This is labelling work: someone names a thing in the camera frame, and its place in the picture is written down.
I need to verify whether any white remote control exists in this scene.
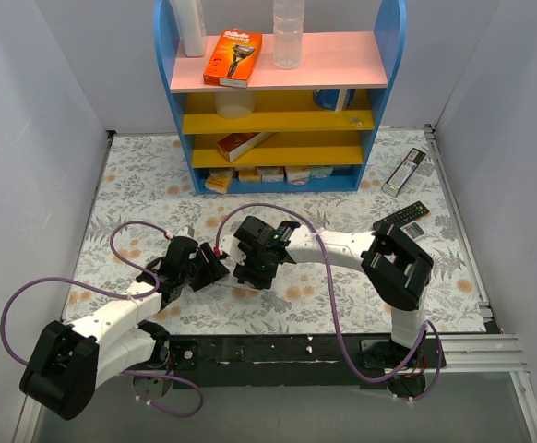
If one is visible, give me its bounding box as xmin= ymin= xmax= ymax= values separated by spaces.
xmin=217 ymin=276 xmax=260 ymax=293

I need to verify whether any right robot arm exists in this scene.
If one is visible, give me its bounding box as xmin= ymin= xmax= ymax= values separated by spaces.
xmin=220 ymin=216 xmax=434 ymax=367

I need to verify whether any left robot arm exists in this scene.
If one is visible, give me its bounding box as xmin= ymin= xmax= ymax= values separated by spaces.
xmin=19 ymin=236 xmax=229 ymax=420

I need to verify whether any white grey AC remote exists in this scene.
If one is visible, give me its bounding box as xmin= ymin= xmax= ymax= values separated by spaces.
xmin=401 ymin=222 xmax=424 ymax=240

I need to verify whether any black TV remote control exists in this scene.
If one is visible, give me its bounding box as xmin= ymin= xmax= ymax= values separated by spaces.
xmin=372 ymin=201 xmax=430 ymax=231

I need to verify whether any white sponge pack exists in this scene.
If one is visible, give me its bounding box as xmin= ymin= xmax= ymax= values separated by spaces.
xmin=257 ymin=166 xmax=285 ymax=183

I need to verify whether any yellow sponge pack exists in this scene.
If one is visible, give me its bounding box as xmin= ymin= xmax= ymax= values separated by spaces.
xmin=205 ymin=167 xmax=235 ymax=194

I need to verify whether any cream sponge pack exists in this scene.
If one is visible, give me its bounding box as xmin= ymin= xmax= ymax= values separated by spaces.
xmin=284 ymin=166 xmax=311 ymax=186

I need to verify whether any black base bar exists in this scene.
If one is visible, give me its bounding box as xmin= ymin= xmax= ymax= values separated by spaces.
xmin=161 ymin=334 xmax=446 ymax=394

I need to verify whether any green sponge pack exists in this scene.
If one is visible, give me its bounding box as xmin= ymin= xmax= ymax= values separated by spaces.
xmin=310 ymin=165 xmax=333 ymax=179

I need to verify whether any red and silver long box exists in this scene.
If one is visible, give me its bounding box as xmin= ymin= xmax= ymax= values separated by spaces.
xmin=217 ymin=132 xmax=274 ymax=162

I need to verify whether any blue and yellow shelf unit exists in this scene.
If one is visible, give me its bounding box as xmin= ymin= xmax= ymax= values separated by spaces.
xmin=153 ymin=1 xmax=408 ymax=194

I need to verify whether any white translucent cup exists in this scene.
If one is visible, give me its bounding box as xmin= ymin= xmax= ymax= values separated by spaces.
xmin=214 ymin=91 xmax=257 ymax=119

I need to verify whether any black silver toothpaste box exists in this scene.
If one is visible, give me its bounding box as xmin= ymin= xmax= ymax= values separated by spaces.
xmin=382 ymin=149 xmax=426 ymax=198

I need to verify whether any orange razor box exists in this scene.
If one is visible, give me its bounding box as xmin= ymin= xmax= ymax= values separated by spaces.
xmin=203 ymin=29 xmax=263 ymax=88

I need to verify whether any clear plastic bottle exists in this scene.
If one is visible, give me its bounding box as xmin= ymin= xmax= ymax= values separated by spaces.
xmin=273 ymin=0 xmax=305 ymax=69

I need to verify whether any white bottle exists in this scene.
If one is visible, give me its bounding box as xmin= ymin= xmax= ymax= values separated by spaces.
xmin=175 ymin=0 xmax=207 ymax=57

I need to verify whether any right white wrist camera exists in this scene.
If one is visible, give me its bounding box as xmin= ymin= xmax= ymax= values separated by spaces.
xmin=219 ymin=234 xmax=246 ymax=265

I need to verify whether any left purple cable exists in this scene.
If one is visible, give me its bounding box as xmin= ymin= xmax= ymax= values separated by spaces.
xmin=0 ymin=220 xmax=204 ymax=419

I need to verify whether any purple cable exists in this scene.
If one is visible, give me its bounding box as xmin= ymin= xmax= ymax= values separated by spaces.
xmin=0 ymin=220 xmax=204 ymax=419
xmin=215 ymin=202 xmax=445 ymax=401

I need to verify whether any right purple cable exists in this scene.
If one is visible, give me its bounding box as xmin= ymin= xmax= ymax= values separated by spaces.
xmin=215 ymin=202 xmax=445 ymax=401

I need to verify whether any metal corner rail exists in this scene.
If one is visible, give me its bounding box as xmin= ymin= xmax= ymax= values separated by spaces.
xmin=423 ymin=124 xmax=438 ymax=153

